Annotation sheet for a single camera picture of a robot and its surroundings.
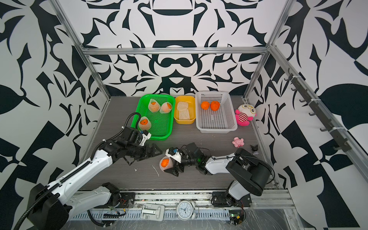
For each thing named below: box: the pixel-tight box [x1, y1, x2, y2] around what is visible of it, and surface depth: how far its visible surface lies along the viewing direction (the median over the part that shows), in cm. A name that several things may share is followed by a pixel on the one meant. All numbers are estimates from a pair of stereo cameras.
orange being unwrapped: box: [200, 101, 211, 111], surface depth 112 cm
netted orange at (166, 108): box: [159, 101, 173, 114], surface depth 107 cm
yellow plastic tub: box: [174, 95, 196, 125], surface depth 111 cm
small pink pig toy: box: [231, 136, 245, 148], surface depth 94 cm
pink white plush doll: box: [235, 103, 257, 127], surface depth 104 cm
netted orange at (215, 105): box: [210, 100, 221, 112], surface depth 110 cm
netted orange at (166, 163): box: [159, 156, 174, 172], surface depth 81 cm
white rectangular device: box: [140, 203, 165, 222], surface depth 71 cm
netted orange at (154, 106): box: [148, 98, 161, 114], surface depth 109 cm
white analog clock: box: [174, 200, 196, 221], surface depth 70 cm
